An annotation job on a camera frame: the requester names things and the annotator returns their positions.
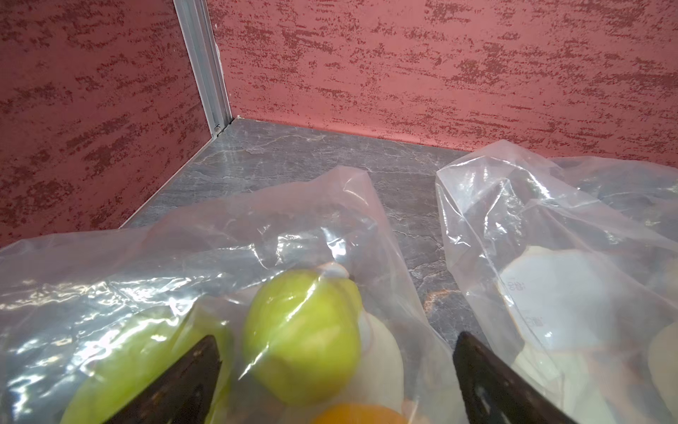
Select orange fruit in left bag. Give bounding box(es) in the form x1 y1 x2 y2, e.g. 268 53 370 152
312 403 408 424

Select clear zip-top bag orange seal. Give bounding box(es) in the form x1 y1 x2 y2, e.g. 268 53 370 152
436 141 677 423

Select aluminium corner post left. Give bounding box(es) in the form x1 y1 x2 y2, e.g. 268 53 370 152
173 0 233 138

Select green pear in bag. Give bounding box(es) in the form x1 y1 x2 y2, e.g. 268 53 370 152
243 270 363 406

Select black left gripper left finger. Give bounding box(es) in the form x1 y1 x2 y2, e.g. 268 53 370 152
107 336 222 424

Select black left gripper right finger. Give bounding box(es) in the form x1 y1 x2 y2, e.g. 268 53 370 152
453 331 574 424

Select clear bag with green fruit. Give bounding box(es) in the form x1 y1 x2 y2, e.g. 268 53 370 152
1 167 465 423

